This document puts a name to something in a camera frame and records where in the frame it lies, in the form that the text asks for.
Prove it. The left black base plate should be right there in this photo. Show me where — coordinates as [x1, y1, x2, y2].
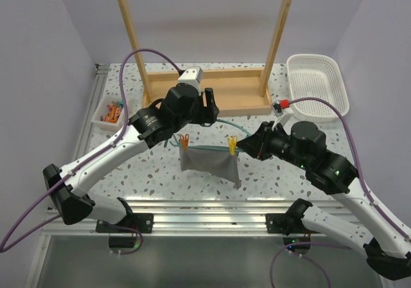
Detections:
[96, 213, 154, 233]

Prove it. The yellow clothespin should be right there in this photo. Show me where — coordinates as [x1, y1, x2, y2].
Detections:
[227, 136, 238, 156]

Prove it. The purple cable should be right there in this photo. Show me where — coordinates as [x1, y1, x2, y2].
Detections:
[269, 97, 411, 288]
[0, 48, 184, 253]

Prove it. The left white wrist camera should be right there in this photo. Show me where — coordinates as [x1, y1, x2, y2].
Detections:
[177, 66, 204, 93]

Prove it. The aluminium mounting rail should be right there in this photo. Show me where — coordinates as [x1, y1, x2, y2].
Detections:
[41, 199, 364, 237]

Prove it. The white clothespin box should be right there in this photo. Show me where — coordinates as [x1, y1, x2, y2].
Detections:
[91, 94, 125, 132]

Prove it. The white plastic basket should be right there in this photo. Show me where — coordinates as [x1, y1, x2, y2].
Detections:
[286, 54, 350, 123]

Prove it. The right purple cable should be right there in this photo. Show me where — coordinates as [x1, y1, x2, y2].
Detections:
[269, 97, 411, 288]

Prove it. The teal clothes hanger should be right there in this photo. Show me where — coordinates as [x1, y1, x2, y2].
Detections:
[164, 118, 251, 156]

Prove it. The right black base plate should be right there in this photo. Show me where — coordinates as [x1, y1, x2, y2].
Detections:
[265, 213, 306, 236]

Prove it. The orange clothespin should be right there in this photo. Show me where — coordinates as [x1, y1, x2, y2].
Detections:
[178, 134, 189, 151]

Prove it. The pile of clothespins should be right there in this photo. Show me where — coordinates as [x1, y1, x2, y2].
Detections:
[100, 100, 123, 123]

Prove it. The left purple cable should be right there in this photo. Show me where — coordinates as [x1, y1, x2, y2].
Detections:
[0, 48, 184, 253]

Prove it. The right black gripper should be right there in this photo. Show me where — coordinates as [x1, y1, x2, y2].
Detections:
[236, 120, 311, 170]

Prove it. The grey underwear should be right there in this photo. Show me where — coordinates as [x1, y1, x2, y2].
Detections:
[179, 148, 241, 190]

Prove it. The wooden hanging rack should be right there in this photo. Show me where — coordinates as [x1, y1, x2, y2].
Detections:
[110, 0, 299, 118]

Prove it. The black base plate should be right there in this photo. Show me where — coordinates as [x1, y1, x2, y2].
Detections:
[96, 213, 154, 233]
[265, 213, 306, 236]

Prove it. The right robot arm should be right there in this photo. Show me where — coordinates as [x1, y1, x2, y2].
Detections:
[237, 121, 410, 281]

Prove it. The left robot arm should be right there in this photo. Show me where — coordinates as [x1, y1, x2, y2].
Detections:
[43, 83, 219, 232]

